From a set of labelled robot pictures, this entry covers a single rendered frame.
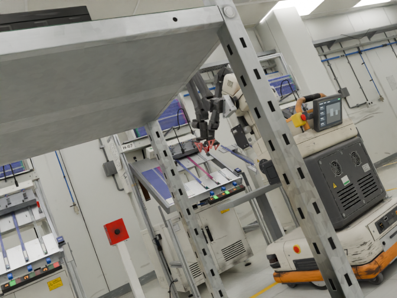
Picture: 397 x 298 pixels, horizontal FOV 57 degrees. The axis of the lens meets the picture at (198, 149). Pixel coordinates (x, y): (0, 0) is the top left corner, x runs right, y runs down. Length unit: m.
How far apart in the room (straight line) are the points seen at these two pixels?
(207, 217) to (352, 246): 1.53
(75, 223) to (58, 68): 4.09
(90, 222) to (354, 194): 3.21
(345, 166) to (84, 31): 1.83
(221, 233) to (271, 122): 2.73
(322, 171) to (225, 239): 1.47
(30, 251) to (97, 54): 2.22
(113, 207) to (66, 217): 0.54
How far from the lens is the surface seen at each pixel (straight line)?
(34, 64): 0.48
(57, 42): 0.46
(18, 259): 2.62
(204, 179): 2.99
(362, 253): 1.95
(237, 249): 3.27
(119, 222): 2.74
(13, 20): 0.63
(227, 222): 3.24
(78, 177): 4.63
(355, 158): 2.26
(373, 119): 7.48
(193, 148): 3.29
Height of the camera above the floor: 0.71
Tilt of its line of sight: 7 degrees up
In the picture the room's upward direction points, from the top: 22 degrees counter-clockwise
